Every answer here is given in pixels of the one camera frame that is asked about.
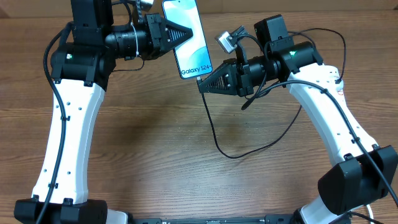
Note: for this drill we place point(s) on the white power strip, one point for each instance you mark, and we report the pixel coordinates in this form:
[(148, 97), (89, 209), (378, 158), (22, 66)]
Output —
[(339, 85)]

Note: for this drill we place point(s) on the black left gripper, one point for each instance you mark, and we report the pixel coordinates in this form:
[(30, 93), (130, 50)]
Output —
[(158, 43)]

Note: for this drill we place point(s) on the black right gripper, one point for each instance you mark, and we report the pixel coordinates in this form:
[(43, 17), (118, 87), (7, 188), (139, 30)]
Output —
[(232, 78)]

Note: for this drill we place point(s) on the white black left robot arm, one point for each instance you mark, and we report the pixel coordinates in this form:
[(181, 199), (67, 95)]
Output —
[(78, 63)]

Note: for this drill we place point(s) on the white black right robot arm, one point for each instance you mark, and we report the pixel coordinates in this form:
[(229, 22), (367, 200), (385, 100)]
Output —
[(361, 170)]

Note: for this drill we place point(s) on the blue screen Galaxy smartphone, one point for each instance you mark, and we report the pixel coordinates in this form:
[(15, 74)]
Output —
[(192, 56)]

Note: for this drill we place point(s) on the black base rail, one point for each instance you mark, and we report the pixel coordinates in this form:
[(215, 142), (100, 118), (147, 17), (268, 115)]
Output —
[(217, 221)]

